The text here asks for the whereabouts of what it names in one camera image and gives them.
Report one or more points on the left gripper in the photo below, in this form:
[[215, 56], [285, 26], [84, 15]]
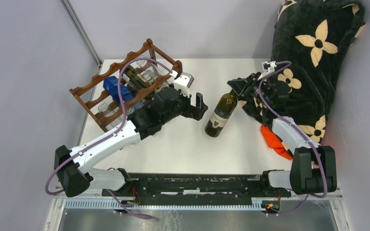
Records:
[[193, 111]]

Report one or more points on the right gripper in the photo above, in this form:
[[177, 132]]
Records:
[[238, 85]]

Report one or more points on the green wine bottle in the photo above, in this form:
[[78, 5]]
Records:
[[221, 114], [135, 82]]

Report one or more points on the clear square bottle black cap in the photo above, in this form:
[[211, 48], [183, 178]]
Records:
[[151, 77]]

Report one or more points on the clear round glass bottle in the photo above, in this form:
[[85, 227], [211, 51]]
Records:
[[148, 67]]

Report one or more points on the blue square glass bottle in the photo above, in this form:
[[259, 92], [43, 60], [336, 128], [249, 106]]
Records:
[[110, 84]]

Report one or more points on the brown wooden wine rack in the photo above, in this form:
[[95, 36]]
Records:
[[104, 121]]

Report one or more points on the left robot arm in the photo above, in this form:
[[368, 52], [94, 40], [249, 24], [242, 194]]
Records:
[[75, 167]]

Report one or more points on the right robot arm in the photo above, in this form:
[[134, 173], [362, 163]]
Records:
[[313, 168]]

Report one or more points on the orange cloth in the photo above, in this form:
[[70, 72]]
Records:
[[276, 143]]

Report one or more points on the black floral blanket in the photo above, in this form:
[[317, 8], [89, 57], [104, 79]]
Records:
[[315, 36]]

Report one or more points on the aluminium corner profile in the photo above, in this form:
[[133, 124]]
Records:
[[73, 16]]

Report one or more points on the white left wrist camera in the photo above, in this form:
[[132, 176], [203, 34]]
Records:
[[181, 82]]

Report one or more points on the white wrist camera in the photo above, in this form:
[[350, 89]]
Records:
[[268, 67], [181, 82]]

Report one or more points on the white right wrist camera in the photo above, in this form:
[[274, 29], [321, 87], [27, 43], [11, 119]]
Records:
[[268, 67]]

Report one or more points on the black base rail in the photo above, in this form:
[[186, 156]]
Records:
[[147, 191]]

